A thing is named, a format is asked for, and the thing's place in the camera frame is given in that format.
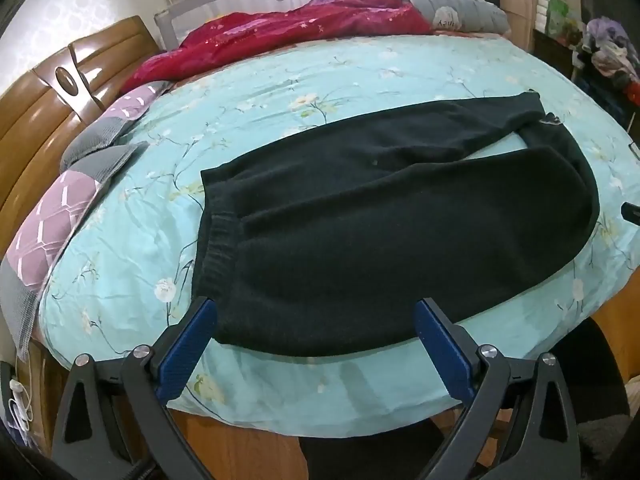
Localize light blue floral bed sheet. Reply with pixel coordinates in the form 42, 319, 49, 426
37, 35, 640, 438

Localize white charger with cable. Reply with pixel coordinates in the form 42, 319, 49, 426
7, 350, 36, 436

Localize grey quilted pillow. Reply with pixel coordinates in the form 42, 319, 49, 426
372, 0, 511, 36

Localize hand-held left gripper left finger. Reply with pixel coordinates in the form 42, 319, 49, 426
50, 296, 218, 480

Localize pile of clothes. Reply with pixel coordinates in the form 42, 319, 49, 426
575, 15, 640, 111

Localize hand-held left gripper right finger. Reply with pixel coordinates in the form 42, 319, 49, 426
414, 297, 583, 480

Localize pink and grey pillow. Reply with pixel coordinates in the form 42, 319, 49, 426
60, 80, 173, 173
0, 142, 148, 356

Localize red patterned quilt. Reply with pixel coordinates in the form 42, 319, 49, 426
119, 0, 433, 93

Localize wooden headboard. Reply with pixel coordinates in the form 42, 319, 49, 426
0, 15, 166, 261

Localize wooden bed frame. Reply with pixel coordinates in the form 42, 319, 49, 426
27, 280, 640, 480

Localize wooden cabinet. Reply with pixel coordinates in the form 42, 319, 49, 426
500, 0, 601, 81

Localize dark green pants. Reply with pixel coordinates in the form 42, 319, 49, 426
192, 91, 601, 358

